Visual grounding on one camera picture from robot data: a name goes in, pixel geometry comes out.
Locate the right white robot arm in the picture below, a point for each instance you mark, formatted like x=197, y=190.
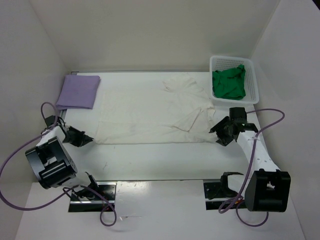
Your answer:
x=264, y=187

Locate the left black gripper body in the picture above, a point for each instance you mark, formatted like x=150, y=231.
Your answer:
x=74, y=137

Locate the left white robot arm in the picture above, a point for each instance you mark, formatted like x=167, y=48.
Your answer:
x=85, y=179

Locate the purple t shirt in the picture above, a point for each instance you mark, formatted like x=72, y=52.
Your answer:
x=78, y=92

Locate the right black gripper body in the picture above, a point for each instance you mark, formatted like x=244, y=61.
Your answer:
x=223, y=134

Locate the green t shirt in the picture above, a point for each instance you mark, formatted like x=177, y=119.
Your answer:
x=230, y=83

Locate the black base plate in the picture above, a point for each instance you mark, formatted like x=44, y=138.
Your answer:
x=83, y=205
x=215, y=194

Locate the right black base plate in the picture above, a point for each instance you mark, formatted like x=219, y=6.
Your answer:
x=215, y=194

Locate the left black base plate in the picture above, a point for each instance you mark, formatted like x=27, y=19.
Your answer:
x=83, y=205

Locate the white perforated plastic basket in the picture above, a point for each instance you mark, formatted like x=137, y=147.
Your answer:
x=222, y=63

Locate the cream t shirt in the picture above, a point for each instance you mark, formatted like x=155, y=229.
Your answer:
x=178, y=112

